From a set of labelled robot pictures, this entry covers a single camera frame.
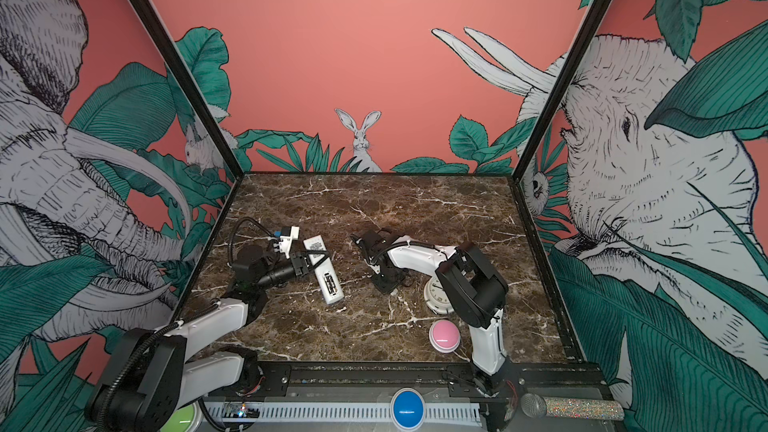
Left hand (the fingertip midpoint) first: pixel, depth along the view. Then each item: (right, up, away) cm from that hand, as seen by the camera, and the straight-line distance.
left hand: (327, 254), depth 78 cm
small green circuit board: (-19, -36, -8) cm, 42 cm away
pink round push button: (+31, -23, +2) cm, 39 cm away
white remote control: (-1, -4, -1) cm, 4 cm away
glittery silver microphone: (+51, -33, -10) cm, 62 cm away
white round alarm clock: (+30, -14, +6) cm, 33 cm away
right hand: (+15, -11, +13) cm, 23 cm away
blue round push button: (+21, -35, -9) cm, 41 cm away
